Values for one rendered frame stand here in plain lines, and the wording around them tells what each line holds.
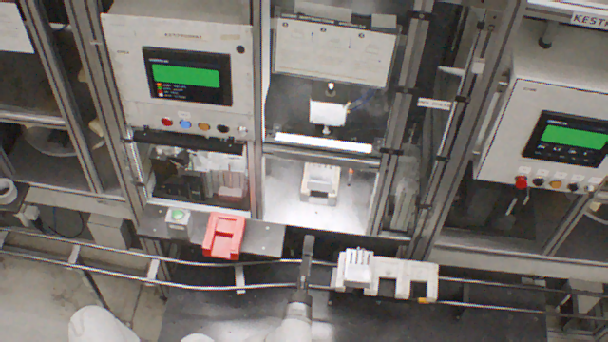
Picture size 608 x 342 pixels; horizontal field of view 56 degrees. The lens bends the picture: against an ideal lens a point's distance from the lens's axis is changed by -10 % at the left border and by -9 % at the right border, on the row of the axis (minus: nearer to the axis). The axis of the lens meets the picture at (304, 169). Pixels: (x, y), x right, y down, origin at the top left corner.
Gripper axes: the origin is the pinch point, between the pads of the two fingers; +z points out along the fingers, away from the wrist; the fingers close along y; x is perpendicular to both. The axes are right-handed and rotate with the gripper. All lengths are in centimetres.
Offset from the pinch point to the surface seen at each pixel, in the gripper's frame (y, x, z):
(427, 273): -26, -44, 11
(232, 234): -17.8, 28.0, 11.8
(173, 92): 45, 43, 18
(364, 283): -20.7, -20.3, 1.2
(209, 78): 53, 32, 18
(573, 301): -31, -104, 9
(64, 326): -112, 119, -4
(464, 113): 49, -39, 21
